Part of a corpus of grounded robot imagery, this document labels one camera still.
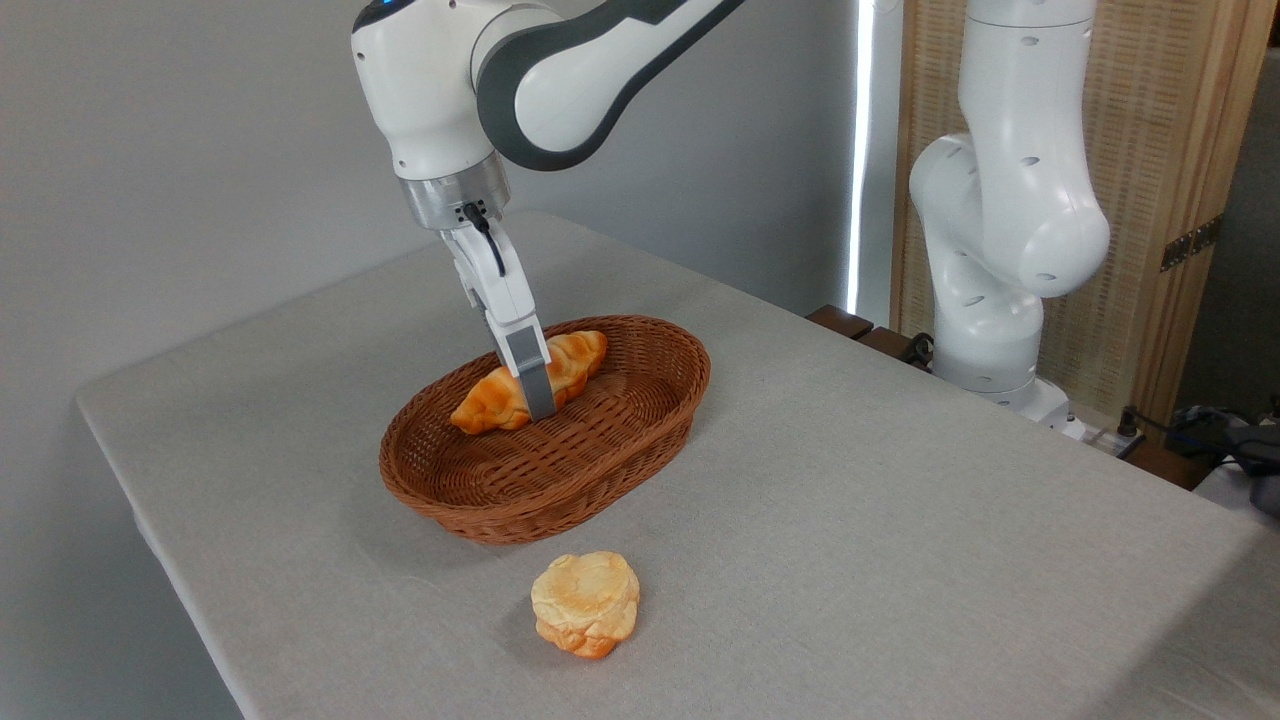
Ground dark bundle of cables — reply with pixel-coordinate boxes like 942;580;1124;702
1135;398;1280;518

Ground orange croissant bread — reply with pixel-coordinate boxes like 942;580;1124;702
450;330;609;435

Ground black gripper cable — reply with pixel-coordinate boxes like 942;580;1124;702
462;202;508;279

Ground round pale bread bun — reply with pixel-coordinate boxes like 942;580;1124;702
530;551;641;661

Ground dark brown wooden block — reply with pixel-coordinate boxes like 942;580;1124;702
1125;440;1216;492
806;305;876;341
858;327;936;373

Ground wooden rattan folding screen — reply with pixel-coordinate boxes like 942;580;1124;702
890;0;1278;431

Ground dark metal screen hinge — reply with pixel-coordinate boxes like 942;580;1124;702
1160;215;1223;273

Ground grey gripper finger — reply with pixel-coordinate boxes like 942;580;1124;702
503;325;558;421

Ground brown wicker basket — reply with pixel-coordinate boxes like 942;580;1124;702
378;315;712;546

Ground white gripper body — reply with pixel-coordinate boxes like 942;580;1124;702
440;222;546;338

